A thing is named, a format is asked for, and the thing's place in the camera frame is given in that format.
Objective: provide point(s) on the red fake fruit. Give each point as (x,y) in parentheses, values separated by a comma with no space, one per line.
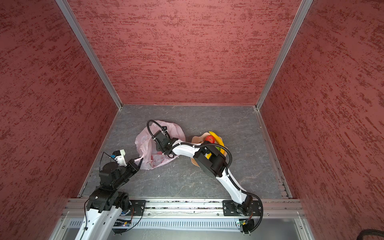
(210,139)

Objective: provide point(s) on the left aluminium corner post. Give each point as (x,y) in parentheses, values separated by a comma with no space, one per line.
(79,33)

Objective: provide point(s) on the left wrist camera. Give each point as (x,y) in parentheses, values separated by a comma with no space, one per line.
(119,157)

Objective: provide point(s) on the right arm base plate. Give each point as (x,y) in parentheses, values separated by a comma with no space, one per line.
(231,207)

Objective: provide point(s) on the aluminium corner post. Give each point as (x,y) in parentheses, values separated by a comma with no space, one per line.
(290,37)
(79,33)

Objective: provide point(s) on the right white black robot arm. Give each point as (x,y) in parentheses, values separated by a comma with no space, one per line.
(214,161)

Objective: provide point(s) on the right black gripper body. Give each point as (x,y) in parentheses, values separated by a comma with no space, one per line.
(160,147)

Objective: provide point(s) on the white slotted cable duct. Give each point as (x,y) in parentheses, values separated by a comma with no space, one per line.
(226,225)

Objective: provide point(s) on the left small circuit board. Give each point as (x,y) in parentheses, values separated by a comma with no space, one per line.
(122,223)

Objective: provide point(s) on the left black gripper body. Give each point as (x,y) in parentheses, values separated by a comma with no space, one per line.
(124,176)

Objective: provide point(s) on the right small circuit board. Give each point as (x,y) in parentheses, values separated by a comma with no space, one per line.
(246,226)

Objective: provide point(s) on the yellow fake banana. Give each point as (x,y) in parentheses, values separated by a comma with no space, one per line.
(219,141)

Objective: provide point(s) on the small circuit board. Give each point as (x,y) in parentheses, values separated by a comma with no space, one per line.
(246,226)
(122,223)

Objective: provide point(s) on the aluminium front rail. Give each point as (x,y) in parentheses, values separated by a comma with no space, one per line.
(214,208)

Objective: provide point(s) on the pink plastic bag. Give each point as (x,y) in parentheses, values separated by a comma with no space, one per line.
(147,148)

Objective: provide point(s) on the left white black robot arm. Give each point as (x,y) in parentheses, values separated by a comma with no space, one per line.
(106,204)

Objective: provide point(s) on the right aluminium corner post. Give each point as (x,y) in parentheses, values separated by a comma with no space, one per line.
(290,37)

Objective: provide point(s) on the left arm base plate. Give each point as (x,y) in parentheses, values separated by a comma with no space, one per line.
(136,208)

